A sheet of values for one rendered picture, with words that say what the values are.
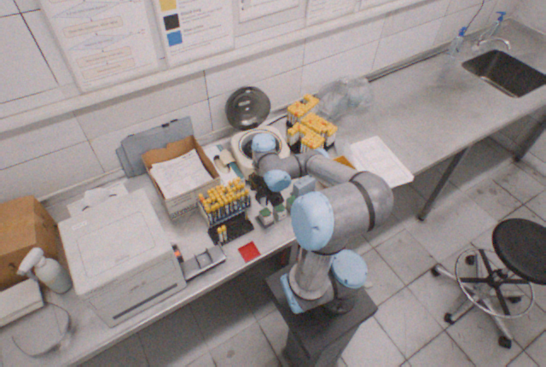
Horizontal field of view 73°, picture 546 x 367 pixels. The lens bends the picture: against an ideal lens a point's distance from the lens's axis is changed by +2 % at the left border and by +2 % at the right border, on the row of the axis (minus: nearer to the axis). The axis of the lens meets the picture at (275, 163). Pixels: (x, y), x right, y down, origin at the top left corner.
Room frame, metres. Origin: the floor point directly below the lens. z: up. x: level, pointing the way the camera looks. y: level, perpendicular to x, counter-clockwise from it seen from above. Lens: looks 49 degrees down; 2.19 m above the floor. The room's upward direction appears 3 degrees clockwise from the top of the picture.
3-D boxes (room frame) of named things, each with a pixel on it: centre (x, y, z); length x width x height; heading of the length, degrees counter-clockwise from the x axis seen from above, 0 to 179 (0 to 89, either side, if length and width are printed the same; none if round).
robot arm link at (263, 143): (0.81, 0.04, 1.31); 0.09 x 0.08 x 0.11; 23
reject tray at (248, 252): (0.66, 0.09, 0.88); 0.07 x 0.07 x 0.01; 34
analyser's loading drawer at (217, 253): (0.59, 0.27, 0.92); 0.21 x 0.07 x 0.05; 124
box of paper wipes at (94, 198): (0.83, 0.72, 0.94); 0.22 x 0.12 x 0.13; 128
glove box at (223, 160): (1.06, 0.24, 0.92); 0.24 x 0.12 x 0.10; 34
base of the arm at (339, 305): (0.50, -0.23, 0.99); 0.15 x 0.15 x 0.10
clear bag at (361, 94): (1.64, -0.44, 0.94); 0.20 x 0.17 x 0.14; 105
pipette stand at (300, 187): (0.96, -0.13, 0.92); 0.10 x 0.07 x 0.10; 130
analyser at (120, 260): (0.56, 0.48, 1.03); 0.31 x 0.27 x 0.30; 124
